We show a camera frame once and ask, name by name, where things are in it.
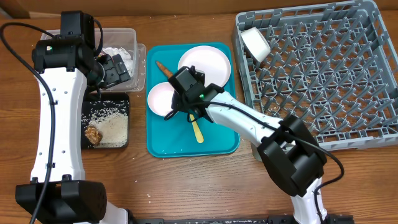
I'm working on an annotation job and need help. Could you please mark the white napkin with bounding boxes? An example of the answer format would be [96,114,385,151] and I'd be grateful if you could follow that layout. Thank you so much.
[102,47,134,77]

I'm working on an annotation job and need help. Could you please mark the white rice pile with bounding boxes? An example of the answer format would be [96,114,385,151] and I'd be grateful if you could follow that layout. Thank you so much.
[81,101,129,147]

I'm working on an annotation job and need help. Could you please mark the white bowl with food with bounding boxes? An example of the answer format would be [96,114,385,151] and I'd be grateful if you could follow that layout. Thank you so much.
[147,82,174,117]

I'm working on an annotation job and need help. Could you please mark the brown food scrap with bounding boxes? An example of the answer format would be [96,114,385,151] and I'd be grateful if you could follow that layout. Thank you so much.
[85,126,103,146]

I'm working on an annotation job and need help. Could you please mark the large white plate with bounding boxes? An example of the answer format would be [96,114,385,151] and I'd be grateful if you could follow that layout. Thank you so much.
[178,45,232,87]

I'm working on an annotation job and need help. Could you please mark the white plastic cup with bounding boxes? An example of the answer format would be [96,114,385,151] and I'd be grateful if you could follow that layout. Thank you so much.
[241,27,271,62]

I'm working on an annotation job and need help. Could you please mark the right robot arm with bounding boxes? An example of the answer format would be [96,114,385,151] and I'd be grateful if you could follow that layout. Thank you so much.
[165,67,327,223]

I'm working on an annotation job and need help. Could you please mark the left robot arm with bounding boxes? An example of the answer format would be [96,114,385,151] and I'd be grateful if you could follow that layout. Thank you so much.
[15,11,134,223]

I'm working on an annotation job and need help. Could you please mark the grey dishwasher rack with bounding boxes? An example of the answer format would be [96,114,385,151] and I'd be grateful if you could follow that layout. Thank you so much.
[233,1,397,151]

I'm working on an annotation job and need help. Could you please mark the black plastic tray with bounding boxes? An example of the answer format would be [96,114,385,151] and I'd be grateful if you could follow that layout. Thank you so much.
[80,92,131,149]

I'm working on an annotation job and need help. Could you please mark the clear plastic bin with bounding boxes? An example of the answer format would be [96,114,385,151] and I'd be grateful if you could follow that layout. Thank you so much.
[40,28,147,93]

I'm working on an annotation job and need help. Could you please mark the orange carrot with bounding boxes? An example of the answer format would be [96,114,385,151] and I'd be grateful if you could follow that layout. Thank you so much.
[155,61,173,78]

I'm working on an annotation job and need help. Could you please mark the teal plastic tray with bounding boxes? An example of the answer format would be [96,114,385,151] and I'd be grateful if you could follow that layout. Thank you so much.
[146,44,240,158]

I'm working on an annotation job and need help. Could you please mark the yellow plastic spoon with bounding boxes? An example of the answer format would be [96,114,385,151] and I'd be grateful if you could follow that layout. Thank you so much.
[190,114,204,144]

